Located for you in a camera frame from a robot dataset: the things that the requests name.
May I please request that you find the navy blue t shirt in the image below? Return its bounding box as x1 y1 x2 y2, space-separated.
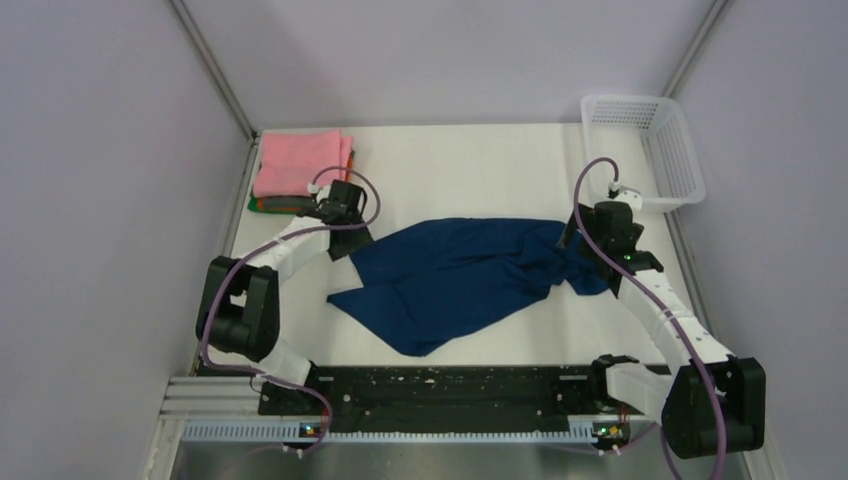
327 218 608 357

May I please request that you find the white plastic basket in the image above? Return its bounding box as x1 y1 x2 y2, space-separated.
580 94 706 214

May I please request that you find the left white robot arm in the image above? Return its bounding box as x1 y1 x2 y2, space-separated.
196 180 381 414

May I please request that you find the white slotted cable duct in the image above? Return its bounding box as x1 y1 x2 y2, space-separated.
181 420 597 444

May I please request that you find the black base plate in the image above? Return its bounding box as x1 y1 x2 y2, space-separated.
258 365 641 434

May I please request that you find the grey folded t shirt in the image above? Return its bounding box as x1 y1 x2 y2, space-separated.
257 195 316 214

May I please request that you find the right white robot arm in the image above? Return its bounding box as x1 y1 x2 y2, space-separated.
560 200 766 459

